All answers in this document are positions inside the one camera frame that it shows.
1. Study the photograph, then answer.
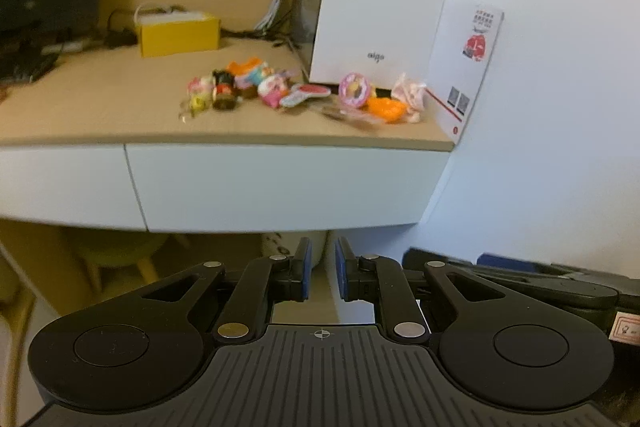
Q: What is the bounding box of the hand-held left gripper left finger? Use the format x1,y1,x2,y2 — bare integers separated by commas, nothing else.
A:
140,237,312,344

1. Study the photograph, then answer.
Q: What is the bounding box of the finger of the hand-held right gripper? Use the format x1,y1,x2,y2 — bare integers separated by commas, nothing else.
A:
477,253,640,293
402,248,618,313

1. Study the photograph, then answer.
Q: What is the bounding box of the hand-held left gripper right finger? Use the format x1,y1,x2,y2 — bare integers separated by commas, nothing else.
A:
334,236,506,345

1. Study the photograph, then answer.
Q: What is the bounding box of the clear plastic packaging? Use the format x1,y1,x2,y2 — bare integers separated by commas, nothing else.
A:
320,104,381,126

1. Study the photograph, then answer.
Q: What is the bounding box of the colourful toy packet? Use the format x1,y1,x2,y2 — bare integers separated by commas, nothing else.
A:
280,83,332,108

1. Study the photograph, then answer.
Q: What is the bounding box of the pink white plastic wrapper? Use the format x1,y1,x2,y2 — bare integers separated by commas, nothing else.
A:
391,73,427,124

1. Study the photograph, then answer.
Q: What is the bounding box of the small pink white toy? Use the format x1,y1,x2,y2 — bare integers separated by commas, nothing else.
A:
187,76,216,95

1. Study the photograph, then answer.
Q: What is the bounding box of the white bin with panda print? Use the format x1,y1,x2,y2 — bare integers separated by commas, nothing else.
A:
260,231,328,273

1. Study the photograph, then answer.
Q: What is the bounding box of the yellow-green stool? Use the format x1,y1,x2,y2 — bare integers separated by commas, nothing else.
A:
60,229,193,285

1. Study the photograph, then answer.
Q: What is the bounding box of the white envelope with red print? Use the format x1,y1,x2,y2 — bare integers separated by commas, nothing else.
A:
427,0,505,145

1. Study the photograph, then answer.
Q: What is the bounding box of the narrow white drawer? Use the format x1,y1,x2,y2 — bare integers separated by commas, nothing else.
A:
0,144,148,230

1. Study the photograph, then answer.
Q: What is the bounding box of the clear plastic container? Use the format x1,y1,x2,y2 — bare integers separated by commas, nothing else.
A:
295,0,326,50

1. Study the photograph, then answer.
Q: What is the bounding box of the yellow cardboard box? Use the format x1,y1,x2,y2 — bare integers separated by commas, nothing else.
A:
139,11,221,58

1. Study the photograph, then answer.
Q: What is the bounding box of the black keyboard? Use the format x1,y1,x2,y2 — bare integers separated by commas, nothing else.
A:
0,32,61,85

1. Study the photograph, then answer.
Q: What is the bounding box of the white cable loop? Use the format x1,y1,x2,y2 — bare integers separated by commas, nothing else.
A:
134,3,191,25

